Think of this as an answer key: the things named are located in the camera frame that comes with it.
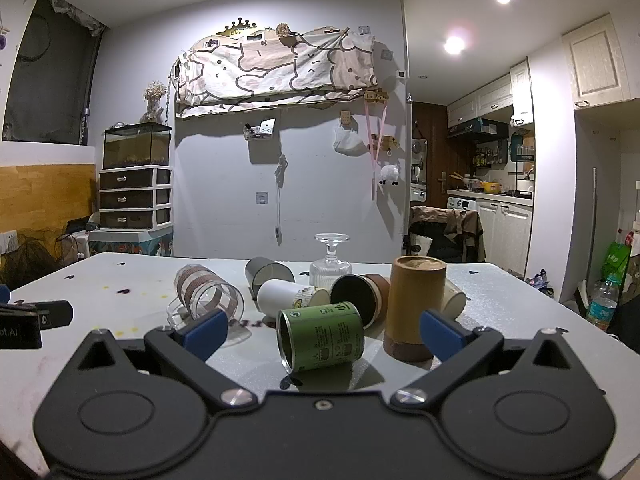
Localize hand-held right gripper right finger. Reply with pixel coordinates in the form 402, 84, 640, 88
390, 309, 576, 407

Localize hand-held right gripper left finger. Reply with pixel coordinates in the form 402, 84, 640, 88
70, 309, 257, 407

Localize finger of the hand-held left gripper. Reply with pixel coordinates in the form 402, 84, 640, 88
0, 284, 75, 332

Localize cream cup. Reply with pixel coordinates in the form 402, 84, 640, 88
441, 277, 468, 320

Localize tall brown cylinder cup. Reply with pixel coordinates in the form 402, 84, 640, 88
383, 255, 448, 364

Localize white paper cup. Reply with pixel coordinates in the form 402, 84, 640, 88
257, 279, 332, 319

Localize grey cup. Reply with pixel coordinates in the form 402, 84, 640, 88
244, 256, 297, 302

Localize black and brown cup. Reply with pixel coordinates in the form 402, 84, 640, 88
329, 273, 391, 330

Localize clear striped glass mug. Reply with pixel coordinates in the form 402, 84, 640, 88
167, 263, 246, 349

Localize black mesh net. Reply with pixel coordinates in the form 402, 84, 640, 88
0, 227, 68, 288

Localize chair with brown cloth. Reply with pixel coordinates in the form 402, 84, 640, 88
408, 204, 485, 264

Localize printed storage box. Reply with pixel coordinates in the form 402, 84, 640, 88
88, 229, 175, 258

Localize green tin can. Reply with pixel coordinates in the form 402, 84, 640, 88
276, 301, 365, 374

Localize white lower kitchen cabinets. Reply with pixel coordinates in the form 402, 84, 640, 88
474, 199, 535, 277

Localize white kitchen cabinets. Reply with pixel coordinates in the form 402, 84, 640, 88
446, 58, 534, 129
474, 199, 535, 277

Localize clear ribbed glass goblet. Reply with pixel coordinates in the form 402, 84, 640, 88
309, 232, 354, 289

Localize white plastic drawer unit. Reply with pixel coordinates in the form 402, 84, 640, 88
98, 165, 175, 232

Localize plastic water bottle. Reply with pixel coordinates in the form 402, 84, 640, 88
587, 274, 619, 331

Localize brown wooden door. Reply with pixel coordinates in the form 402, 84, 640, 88
412, 102, 449, 209

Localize pink ribbon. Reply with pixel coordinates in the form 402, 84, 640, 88
364, 99, 392, 197

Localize glass fish tank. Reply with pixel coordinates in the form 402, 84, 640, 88
103, 122, 174, 170

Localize green shopping bag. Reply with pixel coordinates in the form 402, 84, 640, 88
604, 240, 632, 281

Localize black range hood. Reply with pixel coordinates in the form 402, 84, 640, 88
446, 118, 511, 140

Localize white hanging bag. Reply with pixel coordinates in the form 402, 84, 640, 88
333, 124, 366, 155

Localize dark window curtain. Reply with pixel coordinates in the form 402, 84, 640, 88
2, 0, 107, 146

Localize dried flower vase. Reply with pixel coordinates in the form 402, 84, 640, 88
143, 80, 169, 124

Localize white upper kitchen cabinets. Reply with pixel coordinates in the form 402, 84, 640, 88
446, 58, 534, 129

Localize printed cartoon cloth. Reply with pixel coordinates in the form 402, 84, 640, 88
174, 25, 378, 119

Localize cream tall cupboard door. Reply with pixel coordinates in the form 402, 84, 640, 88
561, 13, 632, 109

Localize clear wall holder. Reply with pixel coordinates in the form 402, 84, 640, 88
243, 118, 276, 140

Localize gold crown wall ornament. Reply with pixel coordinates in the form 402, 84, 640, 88
219, 17, 259, 37

